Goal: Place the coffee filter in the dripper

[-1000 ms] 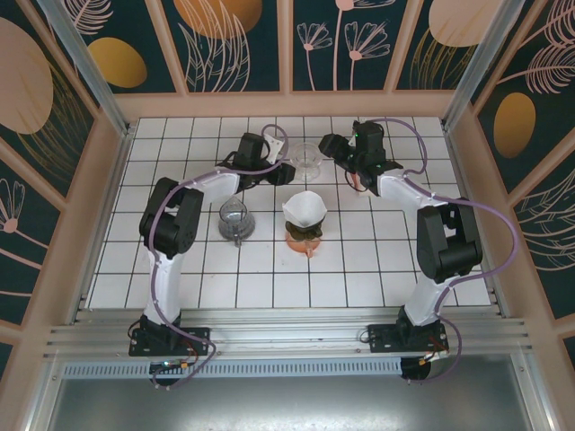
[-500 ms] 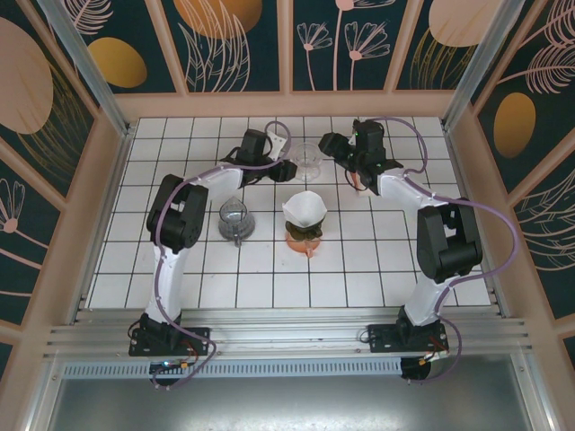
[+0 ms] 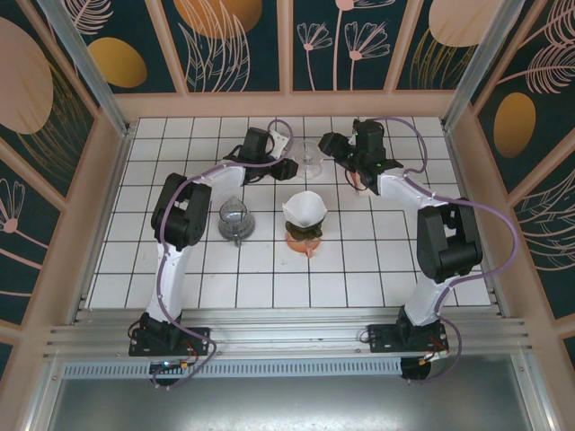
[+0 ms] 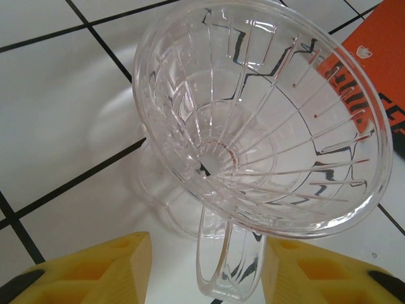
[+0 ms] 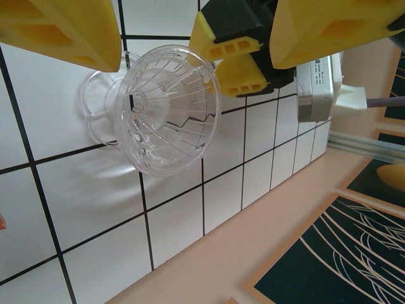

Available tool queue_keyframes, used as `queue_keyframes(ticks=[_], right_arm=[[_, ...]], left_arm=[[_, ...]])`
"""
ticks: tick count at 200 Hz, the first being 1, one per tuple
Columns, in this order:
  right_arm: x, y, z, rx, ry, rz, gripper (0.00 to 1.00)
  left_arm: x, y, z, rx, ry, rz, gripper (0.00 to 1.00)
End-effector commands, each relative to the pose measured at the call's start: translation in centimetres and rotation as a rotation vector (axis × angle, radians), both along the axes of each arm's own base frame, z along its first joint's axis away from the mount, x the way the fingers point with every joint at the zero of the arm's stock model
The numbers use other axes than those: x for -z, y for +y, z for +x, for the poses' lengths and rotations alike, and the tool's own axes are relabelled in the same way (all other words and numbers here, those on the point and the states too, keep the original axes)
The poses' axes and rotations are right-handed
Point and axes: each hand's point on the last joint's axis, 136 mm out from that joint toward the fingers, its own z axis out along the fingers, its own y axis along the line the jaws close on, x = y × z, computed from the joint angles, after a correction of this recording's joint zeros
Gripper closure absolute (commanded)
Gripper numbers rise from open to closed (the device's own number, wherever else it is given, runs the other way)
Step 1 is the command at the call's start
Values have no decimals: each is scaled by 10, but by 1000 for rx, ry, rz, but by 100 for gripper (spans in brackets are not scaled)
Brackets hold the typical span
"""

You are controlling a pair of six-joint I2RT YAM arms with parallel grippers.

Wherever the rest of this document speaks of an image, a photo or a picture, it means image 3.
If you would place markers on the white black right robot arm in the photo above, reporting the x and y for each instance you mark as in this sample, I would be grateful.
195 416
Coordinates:
427 296

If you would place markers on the grey metal base sheet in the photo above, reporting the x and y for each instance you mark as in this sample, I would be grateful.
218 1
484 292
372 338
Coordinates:
314 404

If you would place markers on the white paper coffee filter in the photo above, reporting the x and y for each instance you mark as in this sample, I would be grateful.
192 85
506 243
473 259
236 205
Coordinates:
305 208

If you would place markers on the grey transparent coffee dripper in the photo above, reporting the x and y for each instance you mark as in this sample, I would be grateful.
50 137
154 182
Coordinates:
234 220

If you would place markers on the orange white filter pack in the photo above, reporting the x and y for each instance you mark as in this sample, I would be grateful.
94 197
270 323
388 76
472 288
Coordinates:
365 193

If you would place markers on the olive transparent coffee dripper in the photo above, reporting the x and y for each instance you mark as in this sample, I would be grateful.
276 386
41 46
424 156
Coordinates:
304 231

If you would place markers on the clear transparent coffee dripper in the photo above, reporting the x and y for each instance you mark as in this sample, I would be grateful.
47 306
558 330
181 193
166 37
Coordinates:
307 157

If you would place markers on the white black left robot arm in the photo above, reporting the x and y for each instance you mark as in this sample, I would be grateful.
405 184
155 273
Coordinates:
168 278

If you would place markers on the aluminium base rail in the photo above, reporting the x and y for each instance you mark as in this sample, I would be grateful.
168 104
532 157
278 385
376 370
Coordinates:
287 336

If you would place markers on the aluminium frame post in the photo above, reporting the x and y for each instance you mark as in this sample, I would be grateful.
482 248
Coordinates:
90 76
476 67

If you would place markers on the orange transparent cup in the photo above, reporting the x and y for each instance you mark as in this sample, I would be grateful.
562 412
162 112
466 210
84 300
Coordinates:
303 246

